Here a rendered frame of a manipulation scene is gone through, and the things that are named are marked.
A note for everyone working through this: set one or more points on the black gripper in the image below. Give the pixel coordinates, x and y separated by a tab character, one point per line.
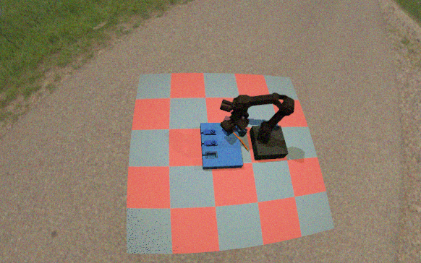
229	124

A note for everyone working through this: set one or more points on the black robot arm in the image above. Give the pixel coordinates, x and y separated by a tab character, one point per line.
241	104

